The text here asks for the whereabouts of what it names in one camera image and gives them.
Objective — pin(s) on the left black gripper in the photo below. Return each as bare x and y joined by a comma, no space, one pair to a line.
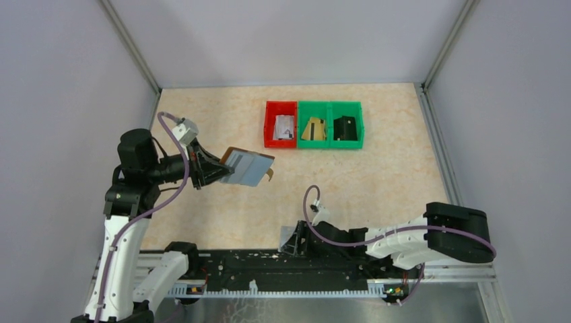
200,167

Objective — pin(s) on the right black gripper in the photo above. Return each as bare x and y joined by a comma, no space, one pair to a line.
295,245

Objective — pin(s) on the silver grey credit card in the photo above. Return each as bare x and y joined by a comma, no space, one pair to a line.
287,239

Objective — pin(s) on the brown leather card holder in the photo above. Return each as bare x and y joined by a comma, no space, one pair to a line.
249,167

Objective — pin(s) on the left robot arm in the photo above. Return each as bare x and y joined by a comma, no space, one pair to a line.
129,205

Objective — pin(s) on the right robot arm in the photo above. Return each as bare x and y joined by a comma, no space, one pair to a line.
444,231

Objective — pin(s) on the white cards in red bin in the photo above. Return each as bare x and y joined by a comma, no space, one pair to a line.
284,127

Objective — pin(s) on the gold card in green bin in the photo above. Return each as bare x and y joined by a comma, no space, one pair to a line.
315,130

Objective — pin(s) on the black card holder in bin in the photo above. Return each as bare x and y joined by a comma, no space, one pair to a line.
344,129

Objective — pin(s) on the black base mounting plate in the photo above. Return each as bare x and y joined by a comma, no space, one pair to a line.
273,271

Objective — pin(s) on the red plastic bin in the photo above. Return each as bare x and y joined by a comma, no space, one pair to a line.
272,109

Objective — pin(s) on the middle green plastic bin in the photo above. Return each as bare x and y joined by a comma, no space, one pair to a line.
307,109

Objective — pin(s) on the green plastic bin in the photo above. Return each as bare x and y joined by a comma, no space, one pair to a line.
354,109
307,109

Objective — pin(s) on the right green plastic bin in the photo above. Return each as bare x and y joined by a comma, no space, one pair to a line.
354,109

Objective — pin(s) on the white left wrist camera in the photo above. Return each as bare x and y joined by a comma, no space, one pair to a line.
185,131

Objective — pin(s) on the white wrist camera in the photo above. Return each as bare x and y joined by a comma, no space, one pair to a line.
185,131
321,213

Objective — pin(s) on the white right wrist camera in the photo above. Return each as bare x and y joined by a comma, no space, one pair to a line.
321,213

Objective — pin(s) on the white slotted cable duct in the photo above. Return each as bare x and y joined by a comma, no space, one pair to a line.
183,291

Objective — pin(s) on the left aluminium corner post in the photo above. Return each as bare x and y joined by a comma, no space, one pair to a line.
129,44

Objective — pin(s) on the aluminium corner post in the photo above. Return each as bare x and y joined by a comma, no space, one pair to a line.
463,17
129,44

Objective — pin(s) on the aluminium front frame rail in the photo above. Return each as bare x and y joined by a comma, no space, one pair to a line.
446,272

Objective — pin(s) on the right aluminium corner post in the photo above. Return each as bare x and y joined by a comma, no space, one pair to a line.
463,17

